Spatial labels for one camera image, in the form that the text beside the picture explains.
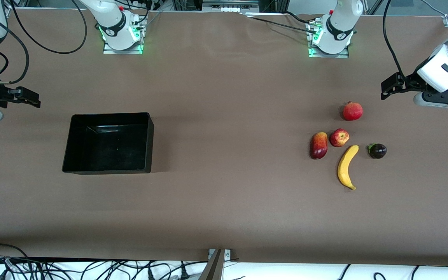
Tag red yellow apple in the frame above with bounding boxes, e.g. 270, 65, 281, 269
329, 128, 350, 148

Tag yellow banana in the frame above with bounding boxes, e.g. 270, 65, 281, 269
337, 145, 360, 191

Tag black plastic box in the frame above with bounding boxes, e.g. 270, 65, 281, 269
61, 112, 155, 175

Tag red pomegranate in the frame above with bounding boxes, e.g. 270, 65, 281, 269
343, 101, 364, 121

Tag dark purple eggplant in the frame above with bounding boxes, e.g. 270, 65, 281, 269
367, 143, 388, 159

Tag red yellow mango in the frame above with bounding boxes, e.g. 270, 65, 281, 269
310, 132, 329, 160

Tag white power strip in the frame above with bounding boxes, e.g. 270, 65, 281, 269
202, 0, 260, 13

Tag brown table cover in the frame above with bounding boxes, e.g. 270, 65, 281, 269
0, 8, 448, 267

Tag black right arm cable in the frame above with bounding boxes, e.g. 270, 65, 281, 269
0, 0, 88, 84

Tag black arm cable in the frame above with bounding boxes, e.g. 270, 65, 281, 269
0, 0, 88, 84
382, 0, 408, 81

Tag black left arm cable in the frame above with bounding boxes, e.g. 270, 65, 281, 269
382, 0, 408, 81

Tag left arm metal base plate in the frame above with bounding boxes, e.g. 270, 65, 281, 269
308, 20, 350, 59

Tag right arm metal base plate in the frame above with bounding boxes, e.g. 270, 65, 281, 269
102, 21, 144, 55

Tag black cable on table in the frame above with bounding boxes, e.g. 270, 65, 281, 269
243, 12, 315, 34

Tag tangled black floor cables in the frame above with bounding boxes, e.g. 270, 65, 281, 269
0, 243, 209, 280

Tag metal table edge bracket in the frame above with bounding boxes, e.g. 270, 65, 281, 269
199, 248, 232, 280

